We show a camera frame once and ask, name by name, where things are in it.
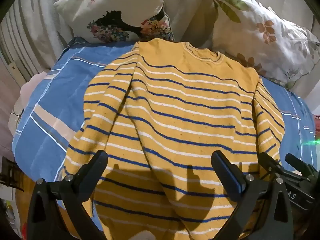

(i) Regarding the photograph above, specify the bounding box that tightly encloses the striped beige curtain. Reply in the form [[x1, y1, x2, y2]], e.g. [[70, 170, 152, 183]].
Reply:
[[0, 0, 73, 80]]

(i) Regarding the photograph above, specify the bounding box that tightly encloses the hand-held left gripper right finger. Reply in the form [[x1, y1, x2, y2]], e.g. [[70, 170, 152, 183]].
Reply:
[[211, 151, 293, 240]]

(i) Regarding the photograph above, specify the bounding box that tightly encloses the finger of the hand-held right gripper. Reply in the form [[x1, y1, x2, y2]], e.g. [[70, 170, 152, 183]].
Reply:
[[285, 153, 319, 181], [258, 152, 284, 181]]

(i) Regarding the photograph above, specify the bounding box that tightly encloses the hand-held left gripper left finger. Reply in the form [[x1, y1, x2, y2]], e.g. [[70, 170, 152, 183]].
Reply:
[[27, 150, 108, 240]]

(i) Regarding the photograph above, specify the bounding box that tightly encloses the white leaf print pillow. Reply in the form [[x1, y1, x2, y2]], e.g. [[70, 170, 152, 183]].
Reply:
[[209, 0, 320, 90]]

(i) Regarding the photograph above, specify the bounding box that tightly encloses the blue plaid bed sheet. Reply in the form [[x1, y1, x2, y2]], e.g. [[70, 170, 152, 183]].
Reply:
[[12, 37, 317, 233]]

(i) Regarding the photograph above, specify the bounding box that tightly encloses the pink cloth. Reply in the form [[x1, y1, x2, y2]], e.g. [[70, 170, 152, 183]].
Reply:
[[19, 72, 48, 103]]

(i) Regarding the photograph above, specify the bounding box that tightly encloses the floral pillow with black print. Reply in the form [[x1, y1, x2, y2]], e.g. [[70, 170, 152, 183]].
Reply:
[[54, 0, 174, 43]]

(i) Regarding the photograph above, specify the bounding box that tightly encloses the yellow striped sweater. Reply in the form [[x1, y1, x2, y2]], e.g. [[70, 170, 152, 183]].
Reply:
[[60, 38, 286, 239]]

